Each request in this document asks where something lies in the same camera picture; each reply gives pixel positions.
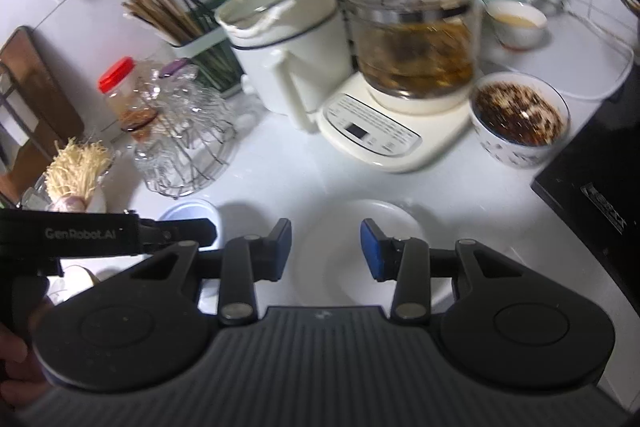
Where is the purple onion piece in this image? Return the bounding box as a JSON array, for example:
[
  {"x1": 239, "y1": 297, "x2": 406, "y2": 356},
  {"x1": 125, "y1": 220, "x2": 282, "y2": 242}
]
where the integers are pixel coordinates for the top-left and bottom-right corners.
[{"x1": 49, "y1": 195, "x2": 87, "y2": 212}]

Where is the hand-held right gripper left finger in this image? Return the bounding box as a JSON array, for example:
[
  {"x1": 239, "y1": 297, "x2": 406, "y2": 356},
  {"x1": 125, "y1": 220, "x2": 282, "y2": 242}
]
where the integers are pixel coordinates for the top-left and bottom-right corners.
[{"x1": 117, "y1": 218, "x2": 293, "y2": 326}]

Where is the plain white bowl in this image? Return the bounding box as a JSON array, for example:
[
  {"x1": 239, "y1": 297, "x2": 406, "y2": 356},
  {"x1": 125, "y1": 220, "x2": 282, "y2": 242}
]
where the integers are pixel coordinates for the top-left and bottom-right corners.
[{"x1": 294, "y1": 199, "x2": 453, "y2": 309}]

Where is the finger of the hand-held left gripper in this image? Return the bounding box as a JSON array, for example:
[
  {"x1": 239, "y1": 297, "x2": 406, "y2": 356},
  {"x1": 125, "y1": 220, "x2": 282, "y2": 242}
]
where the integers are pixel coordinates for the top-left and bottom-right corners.
[{"x1": 140, "y1": 218, "x2": 219, "y2": 254}]

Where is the small white tea cup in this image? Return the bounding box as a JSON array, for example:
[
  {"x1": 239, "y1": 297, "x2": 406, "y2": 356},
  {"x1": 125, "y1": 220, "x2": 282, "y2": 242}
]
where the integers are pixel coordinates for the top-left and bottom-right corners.
[{"x1": 486, "y1": 0, "x2": 549, "y2": 51}]

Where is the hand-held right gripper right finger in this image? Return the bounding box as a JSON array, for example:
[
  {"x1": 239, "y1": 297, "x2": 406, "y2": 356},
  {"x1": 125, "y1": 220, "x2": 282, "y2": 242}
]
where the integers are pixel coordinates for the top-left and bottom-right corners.
[{"x1": 360, "y1": 218, "x2": 538, "y2": 326}]

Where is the white power cord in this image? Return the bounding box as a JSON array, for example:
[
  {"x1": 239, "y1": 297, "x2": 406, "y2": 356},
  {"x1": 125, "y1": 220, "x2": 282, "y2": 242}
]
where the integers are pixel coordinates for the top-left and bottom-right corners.
[{"x1": 492, "y1": 13, "x2": 637, "y2": 102}]

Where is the red lid plastic jar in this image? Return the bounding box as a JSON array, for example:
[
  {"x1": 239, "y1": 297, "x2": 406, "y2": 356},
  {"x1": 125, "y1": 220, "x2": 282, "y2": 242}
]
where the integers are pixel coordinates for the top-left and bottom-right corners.
[{"x1": 98, "y1": 57, "x2": 152, "y2": 144}]

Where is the purple glass cup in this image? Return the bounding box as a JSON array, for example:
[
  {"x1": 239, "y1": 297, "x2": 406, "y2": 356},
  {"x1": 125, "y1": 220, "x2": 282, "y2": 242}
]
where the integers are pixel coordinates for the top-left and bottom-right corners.
[{"x1": 161, "y1": 58, "x2": 195, "y2": 78}]

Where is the person's left hand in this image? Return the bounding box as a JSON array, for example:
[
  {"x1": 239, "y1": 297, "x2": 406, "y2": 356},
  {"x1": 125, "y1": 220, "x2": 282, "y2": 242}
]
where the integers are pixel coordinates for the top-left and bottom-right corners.
[{"x1": 0, "y1": 322, "x2": 51, "y2": 400}]

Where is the white electric cooking pot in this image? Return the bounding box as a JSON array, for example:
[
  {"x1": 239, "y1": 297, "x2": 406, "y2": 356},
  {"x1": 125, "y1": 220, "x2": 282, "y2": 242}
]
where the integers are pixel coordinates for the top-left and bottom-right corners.
[{"x1": 215, "y1": 0, "x2": 354, "y2": 134}]

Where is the light blue bowl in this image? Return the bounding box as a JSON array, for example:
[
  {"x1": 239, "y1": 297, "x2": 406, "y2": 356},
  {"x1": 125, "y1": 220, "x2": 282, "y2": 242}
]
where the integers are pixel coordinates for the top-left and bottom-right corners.
[{"x1": 157, "y1": 199, "x2": 222, "y2": 253}]

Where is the dark wooden cutting board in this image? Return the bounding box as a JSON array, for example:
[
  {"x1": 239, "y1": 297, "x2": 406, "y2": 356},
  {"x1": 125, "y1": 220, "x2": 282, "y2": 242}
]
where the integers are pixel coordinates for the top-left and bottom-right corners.
[{"x1": 0, "y1": 26, "x2": 86, "y2": 205}]

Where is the glass health kettle with base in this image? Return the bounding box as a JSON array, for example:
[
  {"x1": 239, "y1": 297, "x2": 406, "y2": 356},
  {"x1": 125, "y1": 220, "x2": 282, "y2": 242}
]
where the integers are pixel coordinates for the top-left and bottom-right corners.
[{"x1": 316, "y1": 0, "x2": 484, "y2": 174}]

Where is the patterned bowl of chili flakes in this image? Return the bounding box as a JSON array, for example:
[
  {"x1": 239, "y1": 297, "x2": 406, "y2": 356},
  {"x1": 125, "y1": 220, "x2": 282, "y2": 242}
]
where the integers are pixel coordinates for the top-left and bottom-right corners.
[{"x1": 470, "y1": 74, "x2": 571, "y2": 170}]

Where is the black induction cooktop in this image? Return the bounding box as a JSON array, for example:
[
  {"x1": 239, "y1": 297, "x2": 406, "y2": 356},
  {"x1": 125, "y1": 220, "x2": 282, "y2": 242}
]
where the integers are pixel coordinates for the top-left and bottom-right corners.
[{"x1": 531, "y1": 57, "x2": 640, "y2": 310}]

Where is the black knife rack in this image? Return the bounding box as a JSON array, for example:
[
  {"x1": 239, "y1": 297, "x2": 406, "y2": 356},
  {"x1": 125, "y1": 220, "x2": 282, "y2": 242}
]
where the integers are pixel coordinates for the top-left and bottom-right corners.
[{"x1": 0, "y1": 61, "x2": 42, "y2": 170}]

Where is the enoki mushroom bunch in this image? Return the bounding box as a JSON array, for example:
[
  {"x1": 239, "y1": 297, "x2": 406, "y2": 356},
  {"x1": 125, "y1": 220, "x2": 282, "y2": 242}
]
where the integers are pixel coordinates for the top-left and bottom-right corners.
[{"x1": 44, "y1": 138, "x2": 114, "y2": 204}]

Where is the bundle of wooden chopsticks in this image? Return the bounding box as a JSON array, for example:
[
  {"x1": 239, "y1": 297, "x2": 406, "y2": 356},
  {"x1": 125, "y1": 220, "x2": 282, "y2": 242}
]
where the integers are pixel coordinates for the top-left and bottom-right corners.
[{"x1": 122, "y1": 0, "x2": 207, "y2": 46}]

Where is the green chopstick holder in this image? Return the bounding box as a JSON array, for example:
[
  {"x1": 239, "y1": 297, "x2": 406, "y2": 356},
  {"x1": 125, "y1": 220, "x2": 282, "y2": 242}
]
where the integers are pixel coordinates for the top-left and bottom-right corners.
[{"x1": 169, "y1": 0, "x2": 247, "y2": 98}]

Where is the white bowl holding mushrooms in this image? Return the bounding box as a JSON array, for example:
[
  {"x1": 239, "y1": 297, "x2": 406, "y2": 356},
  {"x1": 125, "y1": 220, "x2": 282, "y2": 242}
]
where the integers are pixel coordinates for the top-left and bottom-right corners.
[{"x1": 22, "y1": 177, "x2": 109, "y2": 214}]

